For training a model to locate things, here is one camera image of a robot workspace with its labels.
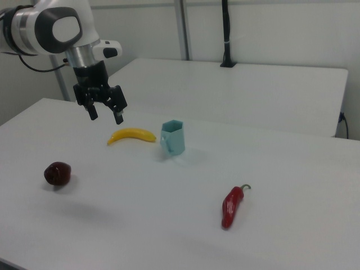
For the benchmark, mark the red chili pepper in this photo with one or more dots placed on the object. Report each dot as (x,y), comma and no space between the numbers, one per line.
(231,206)

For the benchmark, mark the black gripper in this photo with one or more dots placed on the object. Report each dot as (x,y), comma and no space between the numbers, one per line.
(91,76)

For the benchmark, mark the teal hexagonal mug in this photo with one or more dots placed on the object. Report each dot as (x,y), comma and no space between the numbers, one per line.
(176,139)

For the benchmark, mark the yellow banana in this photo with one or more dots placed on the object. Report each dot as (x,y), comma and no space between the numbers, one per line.
(132,133)

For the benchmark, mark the white side table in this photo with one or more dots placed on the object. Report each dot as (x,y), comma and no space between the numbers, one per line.
(239,92)

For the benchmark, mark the aluminium partition post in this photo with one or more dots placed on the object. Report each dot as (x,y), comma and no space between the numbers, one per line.
(62,81)
(184,28)

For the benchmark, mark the black pole with base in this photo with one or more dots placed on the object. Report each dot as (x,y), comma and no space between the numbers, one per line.
(226,31)

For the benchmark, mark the dark red apple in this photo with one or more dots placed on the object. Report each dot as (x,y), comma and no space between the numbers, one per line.
(57,173)

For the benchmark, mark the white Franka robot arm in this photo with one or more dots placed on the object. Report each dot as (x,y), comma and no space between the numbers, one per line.
(64,29)

